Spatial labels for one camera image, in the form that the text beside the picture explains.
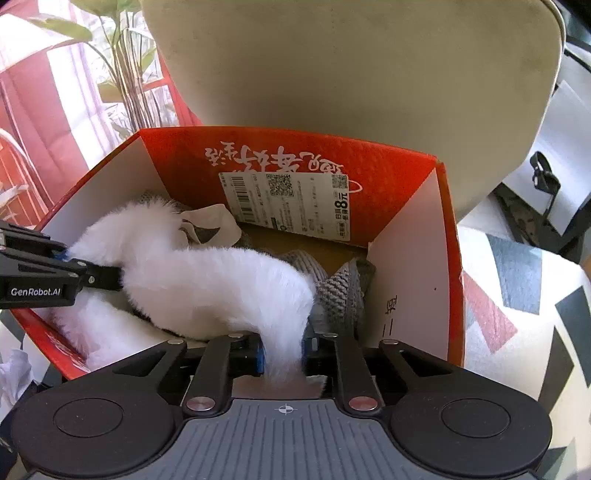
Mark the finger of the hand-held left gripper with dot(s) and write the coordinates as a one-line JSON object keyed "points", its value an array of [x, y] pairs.
{"points": [[101, 278], [32, 242]]}

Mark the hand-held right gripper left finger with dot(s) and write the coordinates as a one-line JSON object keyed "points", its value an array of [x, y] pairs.
{"points": [[258, 357]]}

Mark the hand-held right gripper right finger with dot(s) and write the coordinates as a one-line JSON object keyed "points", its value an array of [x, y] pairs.
{"points": [[323, 355]]}

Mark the white fluffy scarf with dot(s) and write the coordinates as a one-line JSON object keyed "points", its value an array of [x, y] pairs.
{"points": [[207, 286]]}

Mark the red strawberry print cardboard box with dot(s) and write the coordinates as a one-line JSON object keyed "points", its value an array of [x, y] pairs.
{"points": [[286, 152]]}

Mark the grey knitted scarf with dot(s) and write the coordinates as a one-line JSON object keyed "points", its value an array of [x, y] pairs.
{"points": [[339, 286]]}

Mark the crumpled white tissue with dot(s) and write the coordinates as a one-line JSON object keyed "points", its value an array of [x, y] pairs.
{"points": [[14, 376]]}

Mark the white fabric piece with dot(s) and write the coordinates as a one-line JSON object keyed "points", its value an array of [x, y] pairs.
{"points": [[210, 221]]}

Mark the exercise bike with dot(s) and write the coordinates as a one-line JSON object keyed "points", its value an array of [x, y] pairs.
{"points": [[545, 177]]}

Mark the beige cushioned chair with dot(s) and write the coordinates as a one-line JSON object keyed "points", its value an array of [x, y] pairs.
{"points": [[351, 64]]}

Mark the white board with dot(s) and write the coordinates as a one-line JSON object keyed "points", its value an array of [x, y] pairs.
{"points": [[565, 115]]}

